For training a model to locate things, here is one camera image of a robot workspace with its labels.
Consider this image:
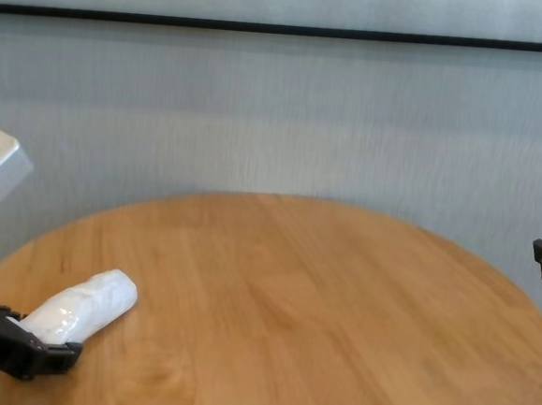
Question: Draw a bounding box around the white plastic-wrapped sandbag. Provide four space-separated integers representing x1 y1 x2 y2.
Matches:
19 261 140 350

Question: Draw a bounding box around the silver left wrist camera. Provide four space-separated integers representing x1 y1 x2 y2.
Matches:
0 123 38 215

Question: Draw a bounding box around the black horizontal rail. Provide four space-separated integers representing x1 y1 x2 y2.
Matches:
0 0 542 57

